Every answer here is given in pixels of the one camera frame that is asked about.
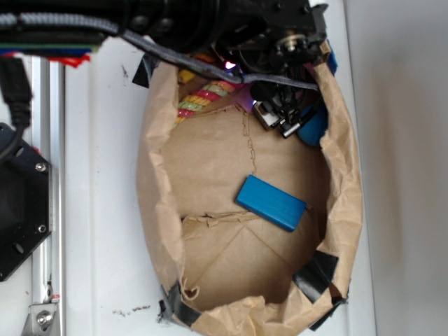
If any multicolored twisted rope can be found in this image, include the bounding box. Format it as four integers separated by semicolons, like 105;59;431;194
171;52;242;130

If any black plug cable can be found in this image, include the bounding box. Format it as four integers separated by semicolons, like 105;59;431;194
0;57;34;162

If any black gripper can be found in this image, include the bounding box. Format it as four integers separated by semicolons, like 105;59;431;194
223;0;332;106

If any black tape lower left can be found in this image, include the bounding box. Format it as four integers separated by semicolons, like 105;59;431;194
160;281;202;328

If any blue dimpled ball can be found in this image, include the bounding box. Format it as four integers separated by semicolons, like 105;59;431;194
297;105;328;147

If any black tape upper left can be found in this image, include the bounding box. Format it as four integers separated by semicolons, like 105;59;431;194
132;53;160;88

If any grey braided cable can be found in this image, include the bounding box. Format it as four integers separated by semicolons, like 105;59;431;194
0;12;319;92

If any metal corner bracket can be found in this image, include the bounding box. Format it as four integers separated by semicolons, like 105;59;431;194
21;303;61;336

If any brown paper bag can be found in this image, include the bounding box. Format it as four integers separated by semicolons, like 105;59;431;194
136;63;363;335

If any blue tape piece right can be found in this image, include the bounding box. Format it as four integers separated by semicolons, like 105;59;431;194
327;40;338;75

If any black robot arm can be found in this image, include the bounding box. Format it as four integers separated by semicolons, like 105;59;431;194
1;1;327;104

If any black tape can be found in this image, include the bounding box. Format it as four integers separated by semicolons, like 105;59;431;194
132;53;160;88
160;281;202;328
292;251;339;304

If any aluminium extrusion rail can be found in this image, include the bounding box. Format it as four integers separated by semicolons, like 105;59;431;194
23;57;66;335

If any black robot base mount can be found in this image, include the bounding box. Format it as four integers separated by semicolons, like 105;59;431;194
0;141;50;281

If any blue rectangular block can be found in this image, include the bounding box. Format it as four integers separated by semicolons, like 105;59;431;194
235;175;307;232

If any black tape lower right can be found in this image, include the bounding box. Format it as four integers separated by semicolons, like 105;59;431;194
292;251;339;304

